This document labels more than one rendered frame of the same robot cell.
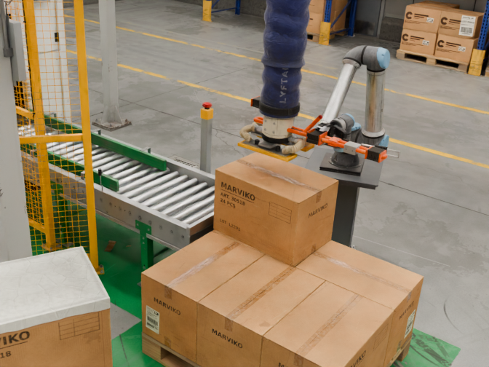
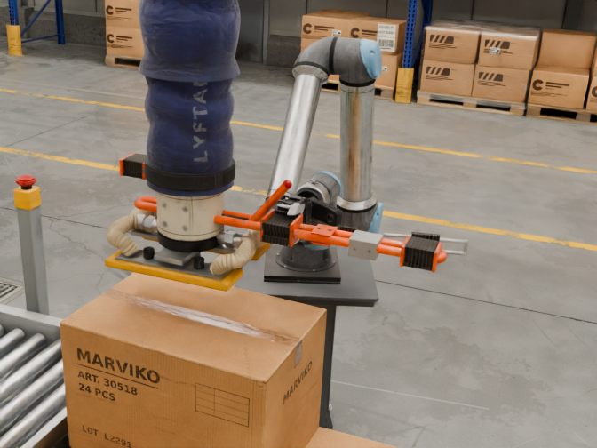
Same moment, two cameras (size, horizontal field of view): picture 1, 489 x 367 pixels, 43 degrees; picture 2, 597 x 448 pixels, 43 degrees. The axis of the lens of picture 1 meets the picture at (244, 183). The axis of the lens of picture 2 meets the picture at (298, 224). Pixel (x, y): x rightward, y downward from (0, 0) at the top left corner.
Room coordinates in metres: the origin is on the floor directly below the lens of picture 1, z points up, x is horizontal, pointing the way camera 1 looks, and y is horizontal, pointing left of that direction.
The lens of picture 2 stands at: (1.43, 0.08, 1.96)
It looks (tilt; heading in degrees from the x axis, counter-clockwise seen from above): 22 degrees down; 344
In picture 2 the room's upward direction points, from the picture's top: 3 degrees clockwise
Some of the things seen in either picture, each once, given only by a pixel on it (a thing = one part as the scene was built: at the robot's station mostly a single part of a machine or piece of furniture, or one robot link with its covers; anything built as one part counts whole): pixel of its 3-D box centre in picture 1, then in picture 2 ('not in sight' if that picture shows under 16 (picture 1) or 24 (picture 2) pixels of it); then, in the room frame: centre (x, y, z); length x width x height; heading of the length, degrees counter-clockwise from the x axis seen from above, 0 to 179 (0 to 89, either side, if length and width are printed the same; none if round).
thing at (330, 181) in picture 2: (343, 123); (321, 191); (3.37, -0.55, 1.24); 0.12 x 0.09 x 0.10; 146
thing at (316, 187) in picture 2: (337, 125); (311, 198); (3.30, -0.50, 1.24); 0.09 x 0.05 x 0.10; 56
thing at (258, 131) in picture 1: (276, 135); (190, 234); (3.26, -0.17, 1.17); 0.34 x 0.25 x 0.06; 56
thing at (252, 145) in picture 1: (267, 147); (173, 262); (3.18, -0.11, 1.14); 0.34 x 0.10 x 0.05; 56
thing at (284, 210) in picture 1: (273, 204); (197, 378); (3.24, -0.18, 0.74); 0.60 x 0.40 x 0.40; 52
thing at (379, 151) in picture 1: (375, 154); (420, 253); (2.92, -0.66, 1.24); 0.08 x 0.07 x 0.05; 56
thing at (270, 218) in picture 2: (316, 136); (282, 228); (3.12, -0.37, 1.24); 0.10 x 0.08 x 0.06; 146
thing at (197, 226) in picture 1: (224, 210); (89, 398); (3.44, 0.12, 0.58); 0.70 x 0.03 x 0.06; 145
